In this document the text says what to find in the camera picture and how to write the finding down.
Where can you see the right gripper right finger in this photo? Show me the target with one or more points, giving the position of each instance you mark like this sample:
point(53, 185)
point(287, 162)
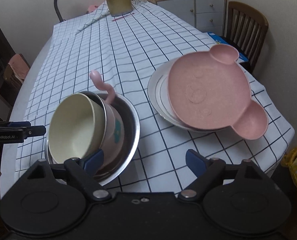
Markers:
point(208, 174)

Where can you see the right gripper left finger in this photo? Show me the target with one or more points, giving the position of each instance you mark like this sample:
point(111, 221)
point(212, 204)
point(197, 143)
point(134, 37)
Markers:
point(81, 172)

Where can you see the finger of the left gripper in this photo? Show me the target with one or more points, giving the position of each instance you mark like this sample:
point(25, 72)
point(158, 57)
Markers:
point(9, 135)
point(15, 124)

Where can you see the cream plastic bowl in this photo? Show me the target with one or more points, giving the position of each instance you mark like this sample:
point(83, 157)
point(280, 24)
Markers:
point(76, 128)

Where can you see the pink steel bowl with handle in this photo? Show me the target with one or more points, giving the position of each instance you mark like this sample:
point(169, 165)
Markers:
point(114, 133)

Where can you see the large steel bowl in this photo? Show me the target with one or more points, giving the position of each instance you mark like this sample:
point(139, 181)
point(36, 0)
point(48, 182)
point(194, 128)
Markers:
point(131, 125)

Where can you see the pink cloth on chair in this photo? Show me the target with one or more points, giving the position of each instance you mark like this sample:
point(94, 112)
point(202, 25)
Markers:
point(19, 66)

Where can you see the wooden chair with pink cloth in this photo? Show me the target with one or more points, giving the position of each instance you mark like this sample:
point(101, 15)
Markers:
point(11, 86)

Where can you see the pink bear-shaped plate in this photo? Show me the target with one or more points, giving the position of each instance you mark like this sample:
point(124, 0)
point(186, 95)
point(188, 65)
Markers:
point(209, 90)

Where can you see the white gold-rimmed plate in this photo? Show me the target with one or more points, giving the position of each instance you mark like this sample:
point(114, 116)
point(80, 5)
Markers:
point(162, 99)

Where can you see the steel plate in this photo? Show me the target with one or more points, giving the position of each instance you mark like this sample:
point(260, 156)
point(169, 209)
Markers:
point(164, 69)

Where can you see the white grid tablecloth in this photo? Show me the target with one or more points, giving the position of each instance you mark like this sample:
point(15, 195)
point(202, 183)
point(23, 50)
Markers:
point(126, 51)

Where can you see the pink object behind table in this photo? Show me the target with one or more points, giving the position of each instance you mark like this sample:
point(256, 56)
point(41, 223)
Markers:
point(91, 8)

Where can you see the dark wooden chair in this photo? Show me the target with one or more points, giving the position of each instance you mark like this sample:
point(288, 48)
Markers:
point(246, 31)

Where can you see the white grey drawer cabinet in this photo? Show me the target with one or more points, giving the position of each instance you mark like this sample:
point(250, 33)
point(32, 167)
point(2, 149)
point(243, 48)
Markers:
point(204, 15)

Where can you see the red pen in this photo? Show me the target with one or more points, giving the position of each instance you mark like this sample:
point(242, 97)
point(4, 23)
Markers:
point(121, 17)

